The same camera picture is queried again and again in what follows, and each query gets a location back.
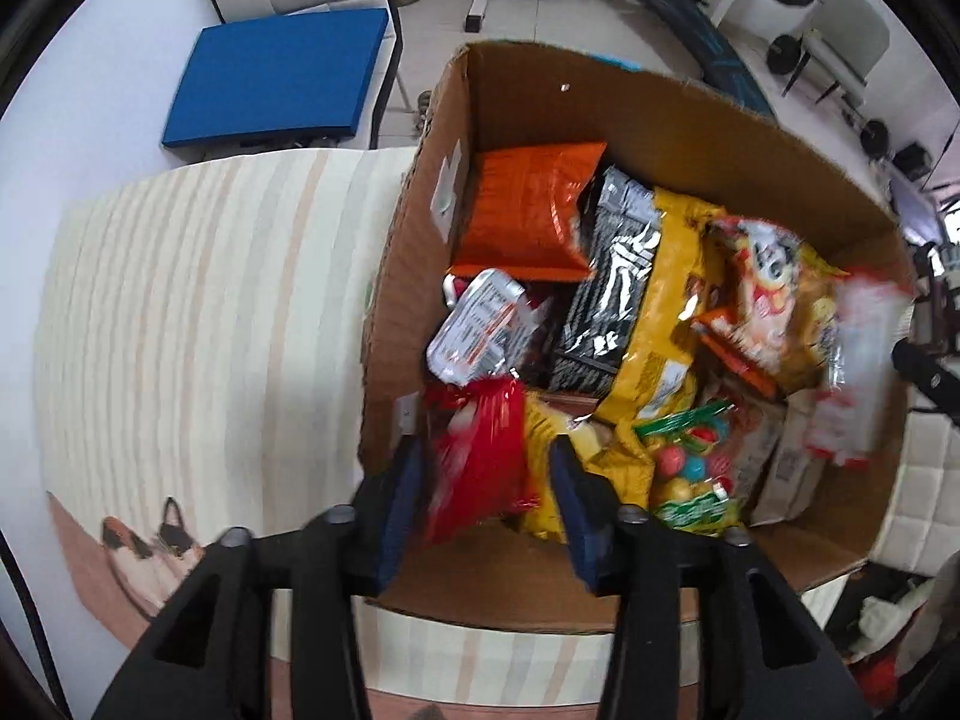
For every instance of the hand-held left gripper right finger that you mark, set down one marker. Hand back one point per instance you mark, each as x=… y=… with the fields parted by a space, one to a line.
x=585 y=532

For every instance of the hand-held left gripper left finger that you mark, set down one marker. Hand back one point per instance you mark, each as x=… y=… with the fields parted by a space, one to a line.
x=397 y=517

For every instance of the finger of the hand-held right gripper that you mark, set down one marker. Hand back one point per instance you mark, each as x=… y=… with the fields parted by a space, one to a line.
x=926 y=375

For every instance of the red and white snack packet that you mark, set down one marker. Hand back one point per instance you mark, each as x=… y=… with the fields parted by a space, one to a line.
x=855 y=367

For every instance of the cardboard box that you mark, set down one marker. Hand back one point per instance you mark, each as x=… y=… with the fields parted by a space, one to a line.
x=675 y=127

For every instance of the small yellow snack packet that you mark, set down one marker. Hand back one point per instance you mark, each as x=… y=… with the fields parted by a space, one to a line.
x=547 y=457

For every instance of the colourful gumball bag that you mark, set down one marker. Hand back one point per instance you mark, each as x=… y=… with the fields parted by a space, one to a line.
x=690 y=480

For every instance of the white quilted seat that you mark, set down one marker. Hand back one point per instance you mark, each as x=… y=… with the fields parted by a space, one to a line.
x=930 y=495

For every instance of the yellow cartoon snack bag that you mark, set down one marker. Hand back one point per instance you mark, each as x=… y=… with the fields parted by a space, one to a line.
x=780 y=300

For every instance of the beige snack box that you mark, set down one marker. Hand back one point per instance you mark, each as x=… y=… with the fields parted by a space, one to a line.
x=754 y=442

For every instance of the orange and white snack pack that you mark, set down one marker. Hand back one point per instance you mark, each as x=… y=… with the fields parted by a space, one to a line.
x=731 y=349

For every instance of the silver and red snack packet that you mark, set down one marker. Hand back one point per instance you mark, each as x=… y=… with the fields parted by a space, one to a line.
x=480 y=322

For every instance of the black and white snack bag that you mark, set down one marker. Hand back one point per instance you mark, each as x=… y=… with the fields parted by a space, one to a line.
x=607 y=292

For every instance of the white cloth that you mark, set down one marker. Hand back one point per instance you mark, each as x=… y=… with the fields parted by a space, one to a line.
x=881 y=615

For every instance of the white padded chair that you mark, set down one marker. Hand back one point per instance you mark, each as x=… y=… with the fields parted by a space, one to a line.
x=847 y=37

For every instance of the striped printed blanket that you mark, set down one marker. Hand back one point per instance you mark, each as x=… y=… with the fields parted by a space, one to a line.
x=187 y=300

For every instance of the orange snack bag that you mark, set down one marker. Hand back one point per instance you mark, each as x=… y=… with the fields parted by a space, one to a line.
x=525 y=202

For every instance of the black weight bench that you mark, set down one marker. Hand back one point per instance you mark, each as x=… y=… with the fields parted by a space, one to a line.
x=697 y=30

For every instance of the blue seat cushion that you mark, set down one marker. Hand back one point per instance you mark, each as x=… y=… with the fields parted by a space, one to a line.
x=277 y=75

